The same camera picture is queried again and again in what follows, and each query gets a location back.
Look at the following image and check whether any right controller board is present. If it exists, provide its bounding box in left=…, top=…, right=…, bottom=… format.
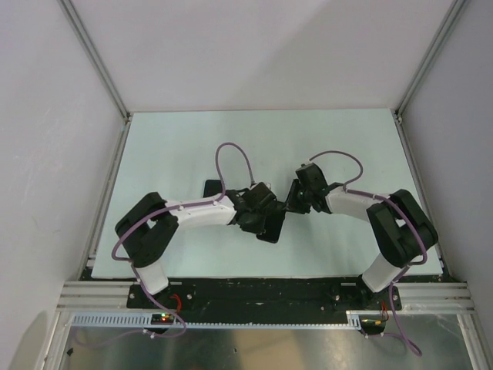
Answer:
left=360, top=318, right=387, bottom=336

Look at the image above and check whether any right aluminium frame post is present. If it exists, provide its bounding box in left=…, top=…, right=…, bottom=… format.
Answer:
left=394, top=0, right=475, bottom=120

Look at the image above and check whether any aluminium front frame rail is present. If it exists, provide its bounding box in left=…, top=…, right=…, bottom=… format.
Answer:
left=57, top=281, right=132, bottom=311

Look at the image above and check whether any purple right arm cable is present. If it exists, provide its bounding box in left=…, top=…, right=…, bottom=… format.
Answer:
left=306, top=150, right=431, bottom=358

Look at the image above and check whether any teal smartphone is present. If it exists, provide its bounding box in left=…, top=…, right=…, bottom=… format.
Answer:
left=203, top=180, right=223, bottom=198

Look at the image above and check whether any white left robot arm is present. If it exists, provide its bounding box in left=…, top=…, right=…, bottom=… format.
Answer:
left=115, top=183, right=285, bottom=308

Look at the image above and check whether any aluminium frame post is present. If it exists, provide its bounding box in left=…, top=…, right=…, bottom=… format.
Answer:
left=57, top=0, right=131, bottom=123
left=394, top=0, right=475, bottom=120

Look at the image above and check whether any grey slotted cable duct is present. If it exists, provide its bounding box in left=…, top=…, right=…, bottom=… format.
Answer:
left=72, top=311, right=361, bottom=330

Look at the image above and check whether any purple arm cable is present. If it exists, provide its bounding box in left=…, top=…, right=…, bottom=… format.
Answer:
left=71, top=142, right=270, bottom=348
left=306, top=150, right=431, bottom=358

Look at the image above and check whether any controller board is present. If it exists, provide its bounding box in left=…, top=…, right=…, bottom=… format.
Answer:
left=360, top=318, right=387, bottom=336
left=150, top=313, right=175, bottom=325

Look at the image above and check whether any left aluminium frame post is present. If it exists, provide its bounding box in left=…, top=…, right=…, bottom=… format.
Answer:
left=57, top=0, right=131, bottom=123

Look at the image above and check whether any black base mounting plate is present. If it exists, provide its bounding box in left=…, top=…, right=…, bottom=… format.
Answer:
left=79, top=275, right=424, bottom=325

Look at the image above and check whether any black phone case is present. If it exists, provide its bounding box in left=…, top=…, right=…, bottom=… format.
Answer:
left=257, top=208, right=286, bottom=244

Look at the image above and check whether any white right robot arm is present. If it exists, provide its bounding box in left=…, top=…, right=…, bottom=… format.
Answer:
left=286, top=162, right=438, bottom=309

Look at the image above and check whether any left controller board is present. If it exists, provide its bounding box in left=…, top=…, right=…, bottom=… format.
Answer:
left=150, top=313, right=175, bottom=325

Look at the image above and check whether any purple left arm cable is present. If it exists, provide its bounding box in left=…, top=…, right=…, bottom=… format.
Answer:
left=71, top=142, right=270, bottom=348

